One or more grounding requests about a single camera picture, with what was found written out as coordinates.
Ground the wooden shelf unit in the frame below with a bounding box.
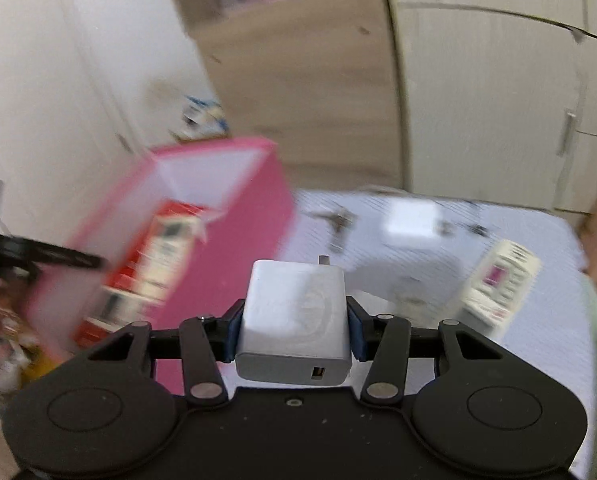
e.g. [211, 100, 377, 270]
[161, 0, 404, 191]

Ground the white power adapter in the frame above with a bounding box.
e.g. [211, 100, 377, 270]
[235, 259, 353, 387]

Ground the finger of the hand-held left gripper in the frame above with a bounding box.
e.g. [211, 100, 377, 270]
[8, 237, 104, 270]

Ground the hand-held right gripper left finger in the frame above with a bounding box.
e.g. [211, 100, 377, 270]
[73, 299, 246, 408]

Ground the white travel adapter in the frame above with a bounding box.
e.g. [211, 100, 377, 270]
[382, 199, 443, 252]

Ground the pink cardboard box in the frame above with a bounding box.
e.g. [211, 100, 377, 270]
[26, 137, 296, 396]

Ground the wooden wardrobe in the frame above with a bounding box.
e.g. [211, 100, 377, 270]
[378, 0, 597, 216]

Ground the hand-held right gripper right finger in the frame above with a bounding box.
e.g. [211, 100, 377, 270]
[345, 296, 509, 406]

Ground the remote control with red display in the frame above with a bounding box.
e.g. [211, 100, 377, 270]
[458, 239, 541, 333]

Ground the metal key bunch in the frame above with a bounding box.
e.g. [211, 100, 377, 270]
[311, 205, 359, 253]

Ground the red patterned box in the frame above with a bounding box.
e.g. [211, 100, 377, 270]
[76, 200, 209, 348]

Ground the white door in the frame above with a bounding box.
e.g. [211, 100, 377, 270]
[0, 0, 144, 241]

